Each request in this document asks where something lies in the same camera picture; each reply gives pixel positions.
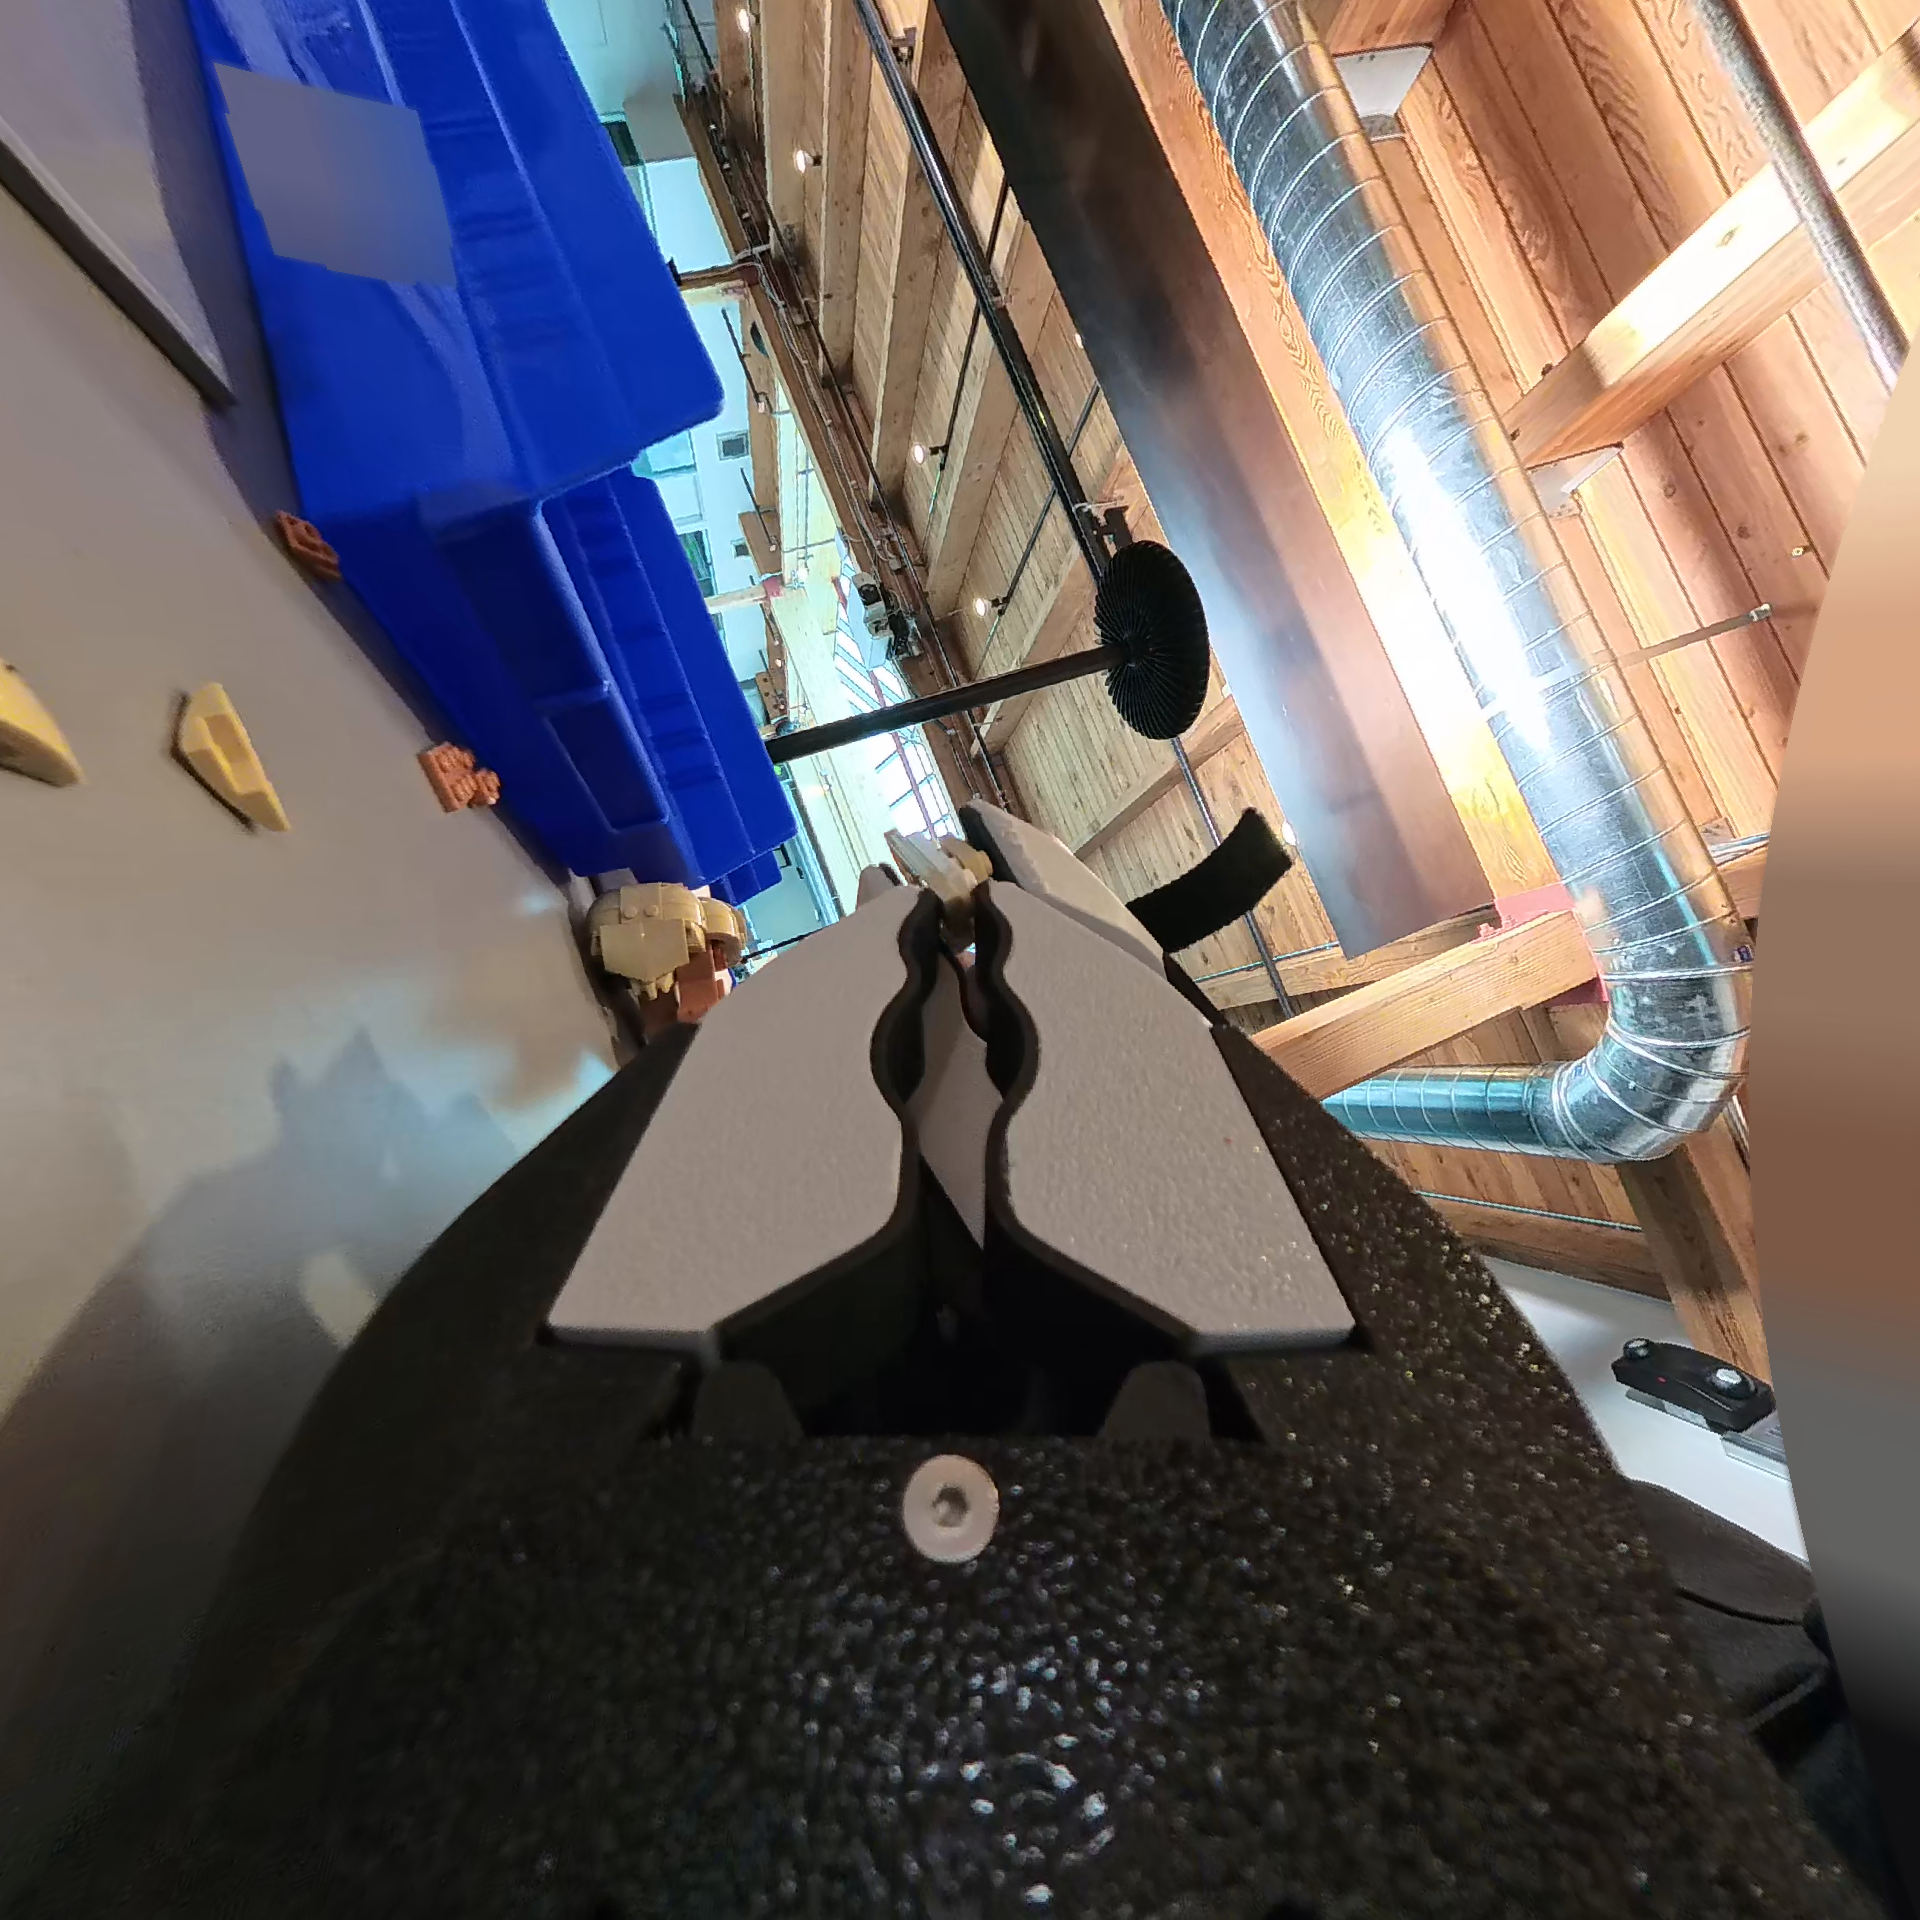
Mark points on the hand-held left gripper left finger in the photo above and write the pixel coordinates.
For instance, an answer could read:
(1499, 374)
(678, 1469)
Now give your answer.
(750, 1154)

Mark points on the blue plastic storage bin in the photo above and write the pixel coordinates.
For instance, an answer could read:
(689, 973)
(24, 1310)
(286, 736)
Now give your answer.
(495, 300)
(662, 720)

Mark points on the black floor lamp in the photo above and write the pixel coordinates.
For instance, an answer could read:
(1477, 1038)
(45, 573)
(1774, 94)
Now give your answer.
(1155, 638)

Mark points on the grey desk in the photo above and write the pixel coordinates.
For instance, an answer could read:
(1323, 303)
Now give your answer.
(225, 1049)

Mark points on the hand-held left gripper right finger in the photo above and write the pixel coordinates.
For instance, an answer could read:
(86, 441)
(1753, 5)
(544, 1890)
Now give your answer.
(1171, 1170)

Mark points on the flat brown brick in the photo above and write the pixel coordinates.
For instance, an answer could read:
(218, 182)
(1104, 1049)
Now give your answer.
(307, 543)

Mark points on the tan and brown brick model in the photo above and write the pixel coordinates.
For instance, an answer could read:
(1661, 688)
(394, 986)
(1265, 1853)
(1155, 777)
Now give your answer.
(645, 938)

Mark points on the small black device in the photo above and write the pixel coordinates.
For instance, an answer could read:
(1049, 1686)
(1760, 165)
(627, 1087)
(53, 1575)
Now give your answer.
(1687, 1388)

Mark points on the person's black jacket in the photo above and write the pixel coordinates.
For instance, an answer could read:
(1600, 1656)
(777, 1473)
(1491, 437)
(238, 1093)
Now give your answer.
(1741, 1650)

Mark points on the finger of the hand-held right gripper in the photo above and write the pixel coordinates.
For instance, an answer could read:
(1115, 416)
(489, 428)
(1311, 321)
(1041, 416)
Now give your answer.
(1049, 869)
(960, 1110)

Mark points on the tan brick assembly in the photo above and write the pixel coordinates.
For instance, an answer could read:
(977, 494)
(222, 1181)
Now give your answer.
(938, 866)

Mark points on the grey instruction booklet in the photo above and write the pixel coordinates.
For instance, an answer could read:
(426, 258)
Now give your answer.
(106, 135)

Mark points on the silver ventilation duct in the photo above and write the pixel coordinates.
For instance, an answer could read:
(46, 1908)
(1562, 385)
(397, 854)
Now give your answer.
(1424, 450)

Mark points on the small brown brick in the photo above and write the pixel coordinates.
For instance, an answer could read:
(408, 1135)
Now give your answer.
(451, 777)

